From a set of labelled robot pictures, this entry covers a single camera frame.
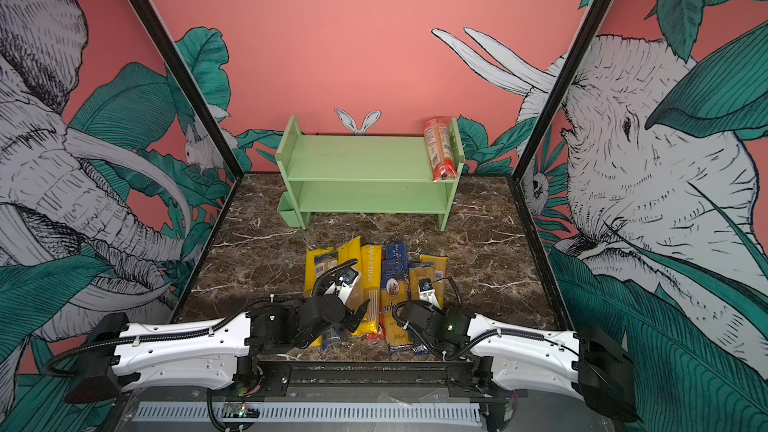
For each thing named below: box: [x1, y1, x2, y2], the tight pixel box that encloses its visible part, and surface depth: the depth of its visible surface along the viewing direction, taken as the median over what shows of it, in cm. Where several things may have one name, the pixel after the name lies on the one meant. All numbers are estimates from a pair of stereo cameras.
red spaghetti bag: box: [366, 304, 386, 342], surface depth 81 cm
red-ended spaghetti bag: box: [422, 116, 458, 183], surface depth 86 cm
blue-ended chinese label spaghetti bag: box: [408, 260, 435, 301], surface depth 91 cm
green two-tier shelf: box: [276, 115, 465, 231], surface depth 95 cm
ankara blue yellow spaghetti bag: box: [380, 242, 411, 351], surface depth 86 cm
